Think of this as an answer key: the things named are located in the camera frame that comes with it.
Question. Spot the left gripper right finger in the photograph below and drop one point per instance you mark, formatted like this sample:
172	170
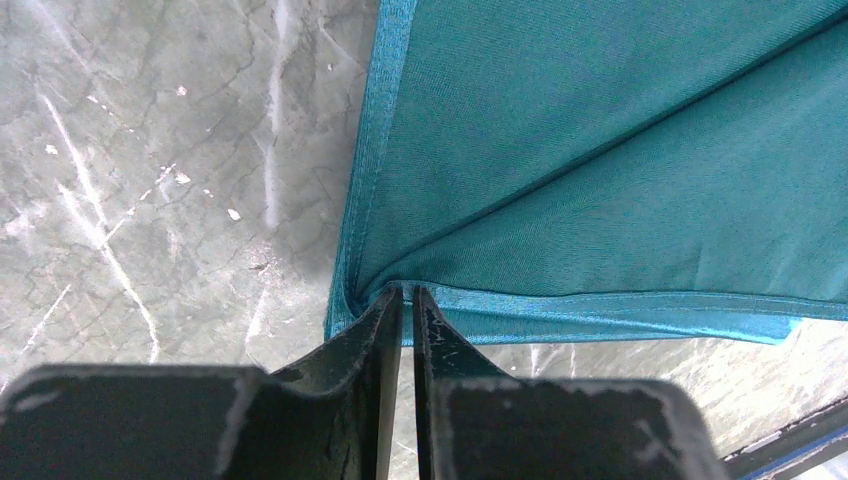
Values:
475	421

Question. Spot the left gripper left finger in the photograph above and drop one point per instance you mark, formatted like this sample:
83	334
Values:
328	415

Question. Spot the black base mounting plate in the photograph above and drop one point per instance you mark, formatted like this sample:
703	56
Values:
814	442

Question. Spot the teal cloth napkin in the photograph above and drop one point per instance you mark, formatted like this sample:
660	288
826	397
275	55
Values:
583	171

